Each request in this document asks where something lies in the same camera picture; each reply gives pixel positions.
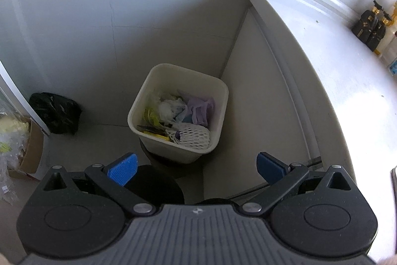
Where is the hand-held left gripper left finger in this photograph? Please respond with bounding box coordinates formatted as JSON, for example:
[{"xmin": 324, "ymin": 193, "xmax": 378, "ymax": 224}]
[{"xmin": 42, "ymin": 152, "xmax": 155, "ymax": 217}]

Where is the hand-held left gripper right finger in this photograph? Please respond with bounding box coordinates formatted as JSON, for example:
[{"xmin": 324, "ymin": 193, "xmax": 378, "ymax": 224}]
[{"xmin": 239, "ymin": 152, "xmax": 352, "ymax": 217}]

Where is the white foam net sleeve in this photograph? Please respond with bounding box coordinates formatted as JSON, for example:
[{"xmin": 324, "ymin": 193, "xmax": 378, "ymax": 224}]
[{"xmin": 166, "ymin": 123, "xmax": 212, "ymax": 150}]

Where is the purple plastic bag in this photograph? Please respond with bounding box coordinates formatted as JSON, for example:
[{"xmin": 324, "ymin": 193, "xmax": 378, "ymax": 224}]
[{"xmin": 186, "ymin": 96, "xmax": 216, "ymax": 129}]

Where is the white plastic waste bin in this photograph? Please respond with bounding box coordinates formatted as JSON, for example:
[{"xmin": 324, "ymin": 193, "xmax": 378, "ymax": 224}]
[{"xmin": 128, "ymin": 63, "xmax": 229, "ymax": 164}]

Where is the black plastic bag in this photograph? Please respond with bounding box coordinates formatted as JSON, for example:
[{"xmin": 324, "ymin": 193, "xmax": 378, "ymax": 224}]
[{"xmin": 29, "ymin": 93, "xmax": 83, "ymax": 135}]

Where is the cardboard box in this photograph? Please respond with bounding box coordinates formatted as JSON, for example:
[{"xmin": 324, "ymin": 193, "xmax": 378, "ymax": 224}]
[{"xmin": 8, "ymin": 120, "xmax": 45, "ymax": 182}]

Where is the pile of clear plastic bags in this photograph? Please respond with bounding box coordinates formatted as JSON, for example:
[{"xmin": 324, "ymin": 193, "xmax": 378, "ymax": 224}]
[{"xmin": 0, "ymin": 97, "xmax": 32, "ymax": 203}]

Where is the metal door frame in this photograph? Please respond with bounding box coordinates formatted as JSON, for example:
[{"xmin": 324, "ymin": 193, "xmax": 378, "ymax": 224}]
[{"xmin": 0, "ymin": 60, "xmax": 51, "ymax": 136}]

